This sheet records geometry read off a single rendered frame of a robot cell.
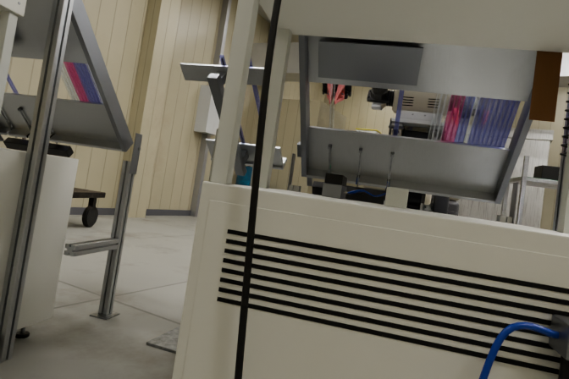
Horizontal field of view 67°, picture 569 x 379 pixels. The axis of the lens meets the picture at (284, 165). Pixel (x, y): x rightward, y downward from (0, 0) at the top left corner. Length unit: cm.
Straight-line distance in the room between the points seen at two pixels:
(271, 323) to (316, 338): 7
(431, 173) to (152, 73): 436
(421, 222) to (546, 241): 17
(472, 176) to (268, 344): 107
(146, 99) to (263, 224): 479
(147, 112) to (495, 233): 499
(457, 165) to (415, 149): 15
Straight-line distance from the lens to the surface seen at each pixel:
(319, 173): 163
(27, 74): 481
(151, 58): 553
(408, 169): 160
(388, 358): 73
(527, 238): 72
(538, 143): 813
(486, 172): 162
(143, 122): 542
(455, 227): 70
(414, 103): 233
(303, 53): 136
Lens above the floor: 63
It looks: 3 degrees up
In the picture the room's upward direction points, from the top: 8 degrees clockwise
